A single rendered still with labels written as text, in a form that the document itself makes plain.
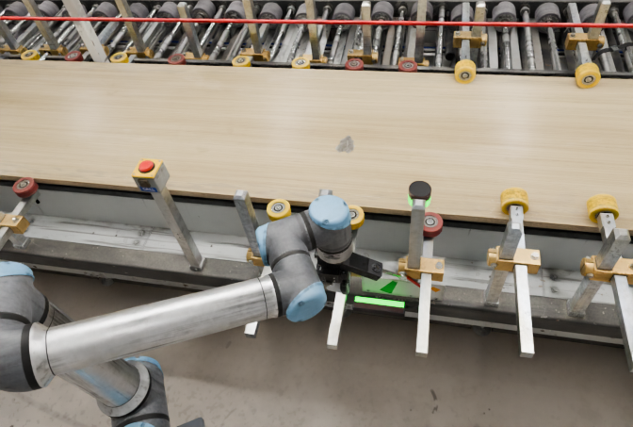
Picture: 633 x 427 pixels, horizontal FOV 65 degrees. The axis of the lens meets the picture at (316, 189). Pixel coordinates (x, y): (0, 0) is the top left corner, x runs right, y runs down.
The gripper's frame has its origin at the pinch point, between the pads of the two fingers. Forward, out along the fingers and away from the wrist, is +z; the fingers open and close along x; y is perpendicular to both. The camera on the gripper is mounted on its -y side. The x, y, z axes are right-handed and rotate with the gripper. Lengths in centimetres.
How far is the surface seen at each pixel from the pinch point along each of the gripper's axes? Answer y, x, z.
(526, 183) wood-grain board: -53, -49, 6
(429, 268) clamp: -22.3, -15.2, 9.2
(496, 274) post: -41.5, -14.1, 7.8
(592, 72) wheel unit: -79, -99, -1
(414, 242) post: -17.4, -14.7, -4.3
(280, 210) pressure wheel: 27.1, -30.4, 6.0
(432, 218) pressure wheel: -22.8, -31.6, 5.8
